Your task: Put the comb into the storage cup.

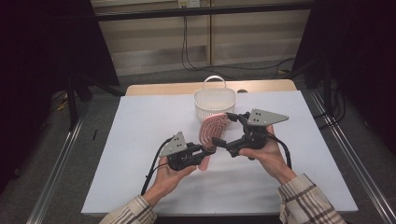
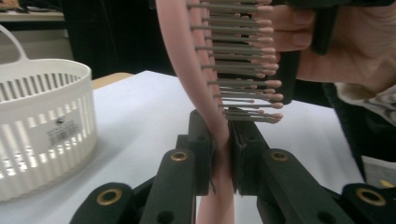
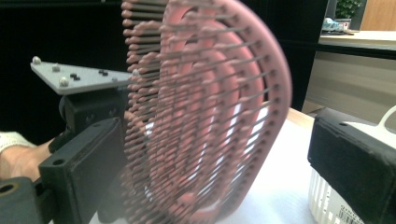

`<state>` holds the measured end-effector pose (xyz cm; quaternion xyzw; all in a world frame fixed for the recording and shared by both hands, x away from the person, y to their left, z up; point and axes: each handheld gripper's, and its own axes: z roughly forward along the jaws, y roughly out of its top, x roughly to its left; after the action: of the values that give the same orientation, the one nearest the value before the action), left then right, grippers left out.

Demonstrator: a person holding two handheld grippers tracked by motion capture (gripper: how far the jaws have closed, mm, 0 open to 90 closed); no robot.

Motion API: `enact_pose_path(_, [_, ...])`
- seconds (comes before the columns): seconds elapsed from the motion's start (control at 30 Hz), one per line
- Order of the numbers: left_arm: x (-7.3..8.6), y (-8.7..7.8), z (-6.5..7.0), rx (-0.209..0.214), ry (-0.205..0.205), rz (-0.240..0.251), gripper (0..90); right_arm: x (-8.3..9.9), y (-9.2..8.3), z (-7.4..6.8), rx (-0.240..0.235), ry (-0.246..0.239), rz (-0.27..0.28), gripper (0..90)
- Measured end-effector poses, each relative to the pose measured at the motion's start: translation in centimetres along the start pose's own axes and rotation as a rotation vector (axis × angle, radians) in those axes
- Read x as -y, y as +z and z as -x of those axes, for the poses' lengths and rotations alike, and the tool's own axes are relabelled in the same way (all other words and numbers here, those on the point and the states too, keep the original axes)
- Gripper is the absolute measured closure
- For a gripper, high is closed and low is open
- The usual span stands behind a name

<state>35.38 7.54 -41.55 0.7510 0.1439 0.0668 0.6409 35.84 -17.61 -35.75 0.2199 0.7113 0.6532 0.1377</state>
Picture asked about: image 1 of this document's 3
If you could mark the small black floor piece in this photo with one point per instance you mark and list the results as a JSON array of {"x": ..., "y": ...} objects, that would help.
[{"x": 94, "y": 134}]

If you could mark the white wall outlet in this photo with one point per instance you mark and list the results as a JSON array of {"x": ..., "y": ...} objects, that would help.
[{"x": 188, "y": 2}]

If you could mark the person's left hand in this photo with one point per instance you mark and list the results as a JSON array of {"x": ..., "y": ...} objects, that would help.
[{"x": 169, "y": 179}]

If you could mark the person's right hand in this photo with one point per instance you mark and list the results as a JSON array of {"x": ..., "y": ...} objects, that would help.
[{"x": 269, "y": 157}]

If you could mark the metal floor rail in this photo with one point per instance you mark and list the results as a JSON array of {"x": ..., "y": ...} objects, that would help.
[
  {"x": 342, "y": 137},
  {"x": 56, "y": 168}
]

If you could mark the dark curtain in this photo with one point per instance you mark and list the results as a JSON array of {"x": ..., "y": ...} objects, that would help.
[
  {"x": 34, "y": 62},
  {"x": 364, "y": 46}
]

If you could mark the white table cover sheet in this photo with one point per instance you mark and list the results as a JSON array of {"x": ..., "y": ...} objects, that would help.
[{"x": 134, "y": 140}]

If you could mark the black horizontal bar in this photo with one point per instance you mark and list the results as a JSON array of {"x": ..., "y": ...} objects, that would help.
[{"x": 202, "y": 11}]

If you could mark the light wooden table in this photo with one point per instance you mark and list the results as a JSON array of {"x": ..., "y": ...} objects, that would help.
[{"x": 155, "y": 89}]

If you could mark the black metal stand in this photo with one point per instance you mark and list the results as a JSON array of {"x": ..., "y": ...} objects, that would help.
[
  {"x": 327, "y": 84},
  {"x": 72, "y": 102}
]

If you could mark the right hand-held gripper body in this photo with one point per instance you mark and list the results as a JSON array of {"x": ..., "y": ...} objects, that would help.
[{"x": 266, "y": 117}]

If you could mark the white plastic basket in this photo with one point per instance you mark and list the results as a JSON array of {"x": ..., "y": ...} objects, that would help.
[{"x": 214, "y": 101}]

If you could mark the pink hairbrush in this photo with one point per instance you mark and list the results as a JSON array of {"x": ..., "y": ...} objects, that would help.
[{"x": 213, "y": 130}]

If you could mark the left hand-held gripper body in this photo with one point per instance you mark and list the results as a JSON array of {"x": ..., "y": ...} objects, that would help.
[{"x": 176, "y": 146}]

